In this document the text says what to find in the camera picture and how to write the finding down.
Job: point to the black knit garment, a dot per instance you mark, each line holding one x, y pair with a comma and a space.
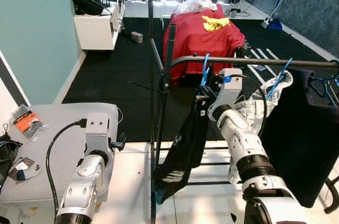
185, 144

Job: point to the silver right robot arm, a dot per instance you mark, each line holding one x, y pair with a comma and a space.
238, 139

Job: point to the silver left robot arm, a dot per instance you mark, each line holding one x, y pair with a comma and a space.
85, 181

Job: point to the black metal clothes rack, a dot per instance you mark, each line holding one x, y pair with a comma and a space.
238, 61

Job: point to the red draped cloth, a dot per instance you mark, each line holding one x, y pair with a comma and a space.
196, 44

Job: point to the white shirt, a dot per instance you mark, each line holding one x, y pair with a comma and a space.
275, 83

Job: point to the yellow cloth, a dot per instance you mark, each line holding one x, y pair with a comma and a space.
216, 23

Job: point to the white plastic bag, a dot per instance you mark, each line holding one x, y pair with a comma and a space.
193, 4

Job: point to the small grey box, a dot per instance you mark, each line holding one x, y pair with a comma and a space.
137, 37

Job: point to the orange black package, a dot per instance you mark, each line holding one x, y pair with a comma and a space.
26, 121

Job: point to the blue broom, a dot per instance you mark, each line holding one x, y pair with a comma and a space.
274, 24

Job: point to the clear packet with dark card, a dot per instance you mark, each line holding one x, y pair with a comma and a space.
25, 170

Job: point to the navy shirt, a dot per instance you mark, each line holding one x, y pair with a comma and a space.
302, 139

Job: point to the black bag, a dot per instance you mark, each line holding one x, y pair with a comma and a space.
87, 1
8, 152

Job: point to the white cabinet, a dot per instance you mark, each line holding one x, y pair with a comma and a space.
95, 33

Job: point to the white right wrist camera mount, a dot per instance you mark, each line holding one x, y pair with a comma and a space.
230, 90

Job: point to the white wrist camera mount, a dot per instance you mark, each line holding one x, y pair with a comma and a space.
230, 90
97, 128

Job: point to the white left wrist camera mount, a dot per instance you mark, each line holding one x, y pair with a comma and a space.
97, 128

